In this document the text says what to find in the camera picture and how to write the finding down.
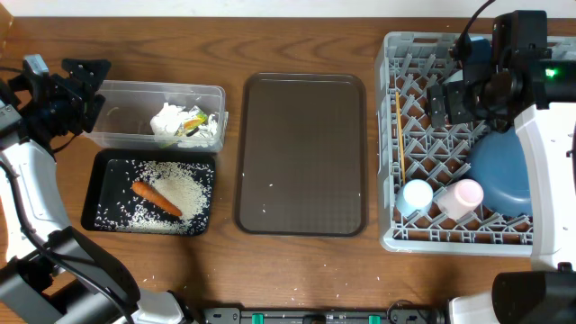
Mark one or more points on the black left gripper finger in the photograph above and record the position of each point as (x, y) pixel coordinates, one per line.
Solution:
(89, 73)
(92, 109)

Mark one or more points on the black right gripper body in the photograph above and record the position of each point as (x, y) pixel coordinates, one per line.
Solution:
(480, 99)

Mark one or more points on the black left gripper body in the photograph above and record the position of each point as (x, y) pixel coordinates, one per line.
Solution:
(58, 112)

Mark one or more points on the wooden chopstick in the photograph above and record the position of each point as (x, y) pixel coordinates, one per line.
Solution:
(400, 137)

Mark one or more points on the white tissue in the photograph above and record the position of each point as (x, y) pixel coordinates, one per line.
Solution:
(168, 121)

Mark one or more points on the dark blue plate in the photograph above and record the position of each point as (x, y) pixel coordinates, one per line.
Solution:
(498, 164)

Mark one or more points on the light blue cup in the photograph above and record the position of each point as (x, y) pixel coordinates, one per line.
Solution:
(415, 196)

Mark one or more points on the pink cup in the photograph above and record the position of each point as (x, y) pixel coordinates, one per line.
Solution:
(460, 198)

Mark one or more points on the orange carrot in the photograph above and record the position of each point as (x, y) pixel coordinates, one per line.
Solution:
(147, 192)

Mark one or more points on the yellow green snack wrapper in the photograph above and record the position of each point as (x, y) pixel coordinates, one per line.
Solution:
(191, 120)

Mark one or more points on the white paper napkin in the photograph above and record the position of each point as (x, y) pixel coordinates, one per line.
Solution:
(209, 128)

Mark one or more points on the pile of white rice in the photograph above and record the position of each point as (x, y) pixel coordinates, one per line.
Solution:
(188, 186)

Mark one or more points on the light blue bowl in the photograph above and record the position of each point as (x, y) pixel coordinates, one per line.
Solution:
(455, 77)

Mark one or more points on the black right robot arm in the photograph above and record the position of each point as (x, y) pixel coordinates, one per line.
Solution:
(546, 293)

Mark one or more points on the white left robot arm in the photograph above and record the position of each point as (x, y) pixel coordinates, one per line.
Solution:
(54, 273)

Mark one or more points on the grey dishwasher rack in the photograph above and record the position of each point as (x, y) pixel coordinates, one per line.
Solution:
(410, 62)

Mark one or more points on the clear plastic bin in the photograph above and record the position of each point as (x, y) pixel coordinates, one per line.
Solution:
(124, 122)

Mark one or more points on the black plastic tray bin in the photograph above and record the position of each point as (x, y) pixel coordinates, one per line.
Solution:
(103, 157)

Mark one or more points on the brown serving tray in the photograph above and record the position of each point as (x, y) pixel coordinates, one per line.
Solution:
(302, 156)

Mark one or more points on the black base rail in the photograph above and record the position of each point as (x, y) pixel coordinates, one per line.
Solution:
(398, 314)

